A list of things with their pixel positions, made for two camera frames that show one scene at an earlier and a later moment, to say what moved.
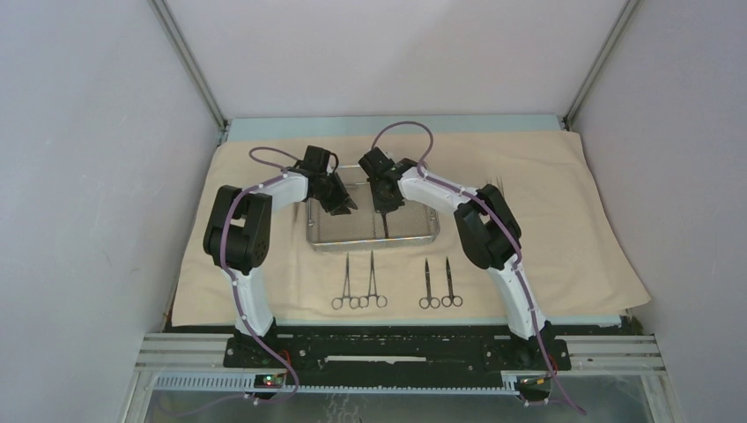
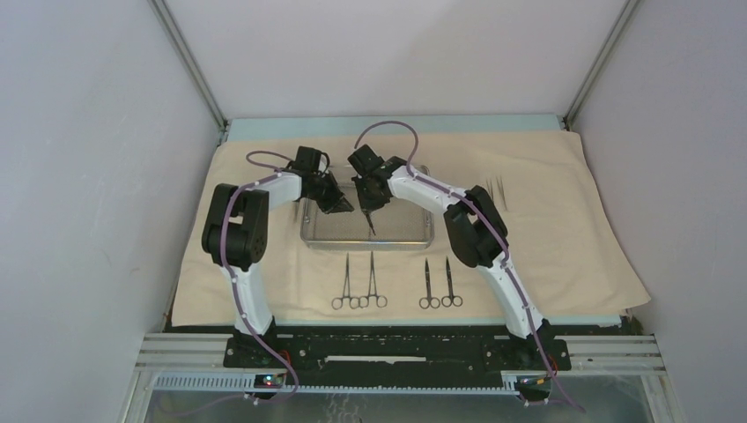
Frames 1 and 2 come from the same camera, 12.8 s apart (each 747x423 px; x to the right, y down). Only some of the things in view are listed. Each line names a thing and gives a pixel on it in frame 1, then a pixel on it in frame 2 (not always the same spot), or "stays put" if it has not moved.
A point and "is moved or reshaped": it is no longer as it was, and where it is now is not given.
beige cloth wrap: x=571 y=257 stays put
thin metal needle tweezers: x=500 y=186 is moved or reshaped
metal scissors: x=432 y=301 stays put
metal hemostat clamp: x=380 y=300 stays put
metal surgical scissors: x=447 y=300 stays put
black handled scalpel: x=386 y=228 -> x=368 y=217
